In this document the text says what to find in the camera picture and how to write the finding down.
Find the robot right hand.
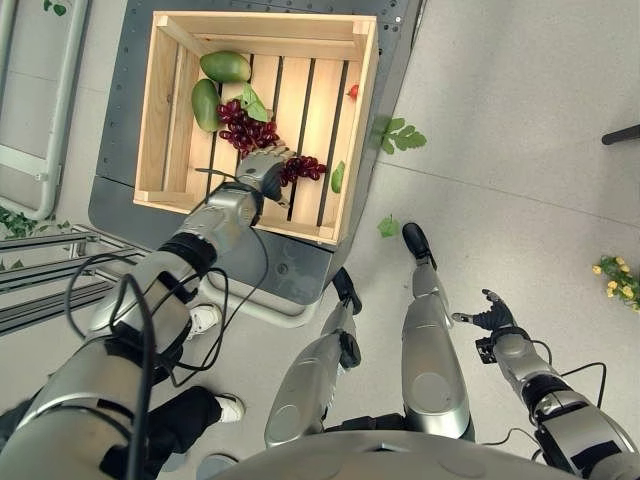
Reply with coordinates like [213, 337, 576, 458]
[451, 288, 517, 332]

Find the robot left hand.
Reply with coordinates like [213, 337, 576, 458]
[234, 143, 300, 209]

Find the small dark red grape bunch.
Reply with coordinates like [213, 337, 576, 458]
[278, 155, 328, 188]

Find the green grape leaf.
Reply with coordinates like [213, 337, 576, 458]
[234, 82, 270, 124]

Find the robot right leg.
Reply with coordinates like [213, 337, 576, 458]
[401, 222, 472, 442]

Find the light wooden slatted crate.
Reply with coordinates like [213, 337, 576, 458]
[132, 12, 380, 246]

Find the large green mango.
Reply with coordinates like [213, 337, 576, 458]
[199, 50, 252, 85]

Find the yellow flower plant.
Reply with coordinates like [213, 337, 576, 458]
[591, 255, 640, 314]

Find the green leafy sprig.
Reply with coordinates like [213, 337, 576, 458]
[372, 116, 429, 156]

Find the grey metal cart table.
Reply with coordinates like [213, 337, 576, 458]
[88, 0, 426, 330]

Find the person's white shoe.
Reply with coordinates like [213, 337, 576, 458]
[185, 303, 224, 342]
[214, 393, 247, 425]

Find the robot silver torso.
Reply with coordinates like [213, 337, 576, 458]
[196, 412, 559, 480]

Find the dark furniture leg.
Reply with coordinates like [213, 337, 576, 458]
[601, 124, 640, 147]

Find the aluminium profile rack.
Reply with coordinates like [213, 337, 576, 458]
[0, 223, 151, 337]

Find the green vine plant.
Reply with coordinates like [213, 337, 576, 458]
[0, 203, 72, 272]

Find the person's leg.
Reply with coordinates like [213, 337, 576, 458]
[142, 384, 224, 476]

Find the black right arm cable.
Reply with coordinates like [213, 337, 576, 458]
[480, 339, 608, 462]

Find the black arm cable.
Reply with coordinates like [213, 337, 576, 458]
[480, 339, 608, 462]
[66, 167, 272, 480]

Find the white tubular frame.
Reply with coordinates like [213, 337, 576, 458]
[0, 0, 91, 222]

